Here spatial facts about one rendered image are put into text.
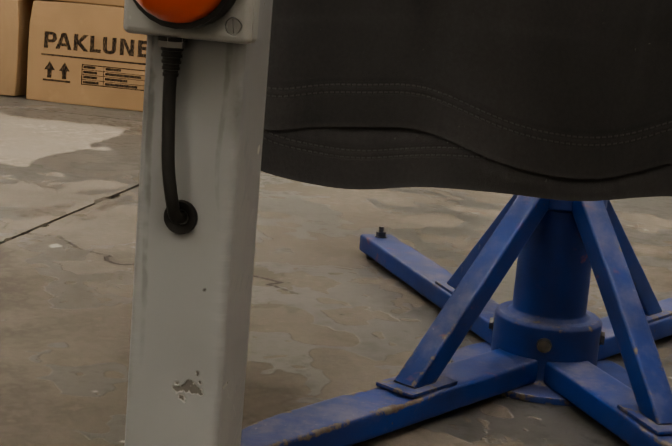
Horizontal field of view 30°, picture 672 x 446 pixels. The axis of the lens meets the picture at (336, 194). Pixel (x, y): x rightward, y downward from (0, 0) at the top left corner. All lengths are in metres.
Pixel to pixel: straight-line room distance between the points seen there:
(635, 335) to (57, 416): 0.85
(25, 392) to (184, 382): 1.43
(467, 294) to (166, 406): 1.44
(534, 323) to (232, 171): 1.63
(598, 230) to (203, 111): 1.55
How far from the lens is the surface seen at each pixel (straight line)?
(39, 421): 1.82
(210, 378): 0.50
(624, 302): 1.94
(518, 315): 2.12
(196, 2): 0.45
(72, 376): 2.00
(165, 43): 0.47
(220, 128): 0.48
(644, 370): 1.89
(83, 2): 5.34
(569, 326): 2.10
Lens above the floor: 0.66
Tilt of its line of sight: 10 degrees down
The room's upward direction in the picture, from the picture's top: 5 degrees clockwise
